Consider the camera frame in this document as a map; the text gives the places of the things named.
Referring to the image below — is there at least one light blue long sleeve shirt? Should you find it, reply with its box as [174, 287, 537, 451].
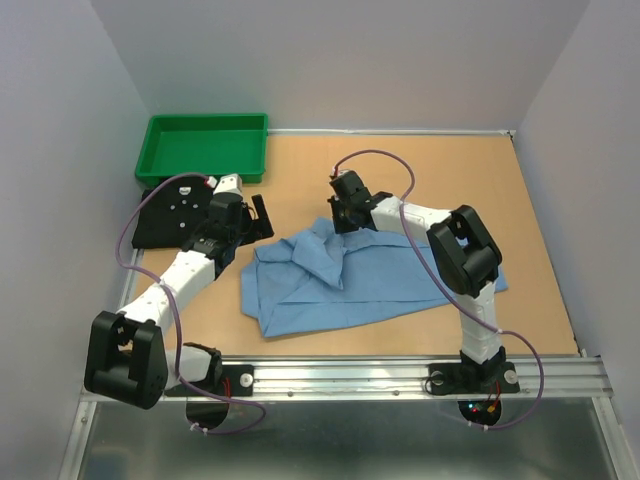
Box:
[239, 215, 509, 341]

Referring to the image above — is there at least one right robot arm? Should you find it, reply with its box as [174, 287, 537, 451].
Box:
[329, 170, 506, 390]

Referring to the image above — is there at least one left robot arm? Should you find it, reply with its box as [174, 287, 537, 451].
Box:
[84, 192, 274, 409]

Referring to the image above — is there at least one folded black shirt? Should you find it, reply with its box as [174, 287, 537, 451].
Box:
[131, 177, 213, 249]

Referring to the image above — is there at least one green plastic tray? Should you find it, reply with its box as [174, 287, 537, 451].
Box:
[135, 113, 268, 187]

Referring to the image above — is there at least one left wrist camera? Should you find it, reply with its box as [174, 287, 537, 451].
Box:
[205, 173, 242, 195]

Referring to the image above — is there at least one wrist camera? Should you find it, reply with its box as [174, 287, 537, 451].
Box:
[329, 170, 345, 180]
[205, 173, 242, 195]

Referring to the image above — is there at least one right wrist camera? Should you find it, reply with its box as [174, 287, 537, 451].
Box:
[329, 170, 345, 180]

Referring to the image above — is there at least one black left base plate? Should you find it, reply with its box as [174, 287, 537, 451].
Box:
[190, 363, 254, 397]

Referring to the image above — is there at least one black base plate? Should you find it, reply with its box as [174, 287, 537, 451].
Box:
[190, 363, 254, 397]
[424, 362, 520, 396]

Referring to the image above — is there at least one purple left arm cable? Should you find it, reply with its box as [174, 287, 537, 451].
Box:
[114, 173, 268, 435]

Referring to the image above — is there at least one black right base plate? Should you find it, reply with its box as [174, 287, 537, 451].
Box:
[424, 362, 520, 396]

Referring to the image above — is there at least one aluminium mounting rail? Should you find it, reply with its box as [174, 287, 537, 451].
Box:
[79, 355, 614, 402]

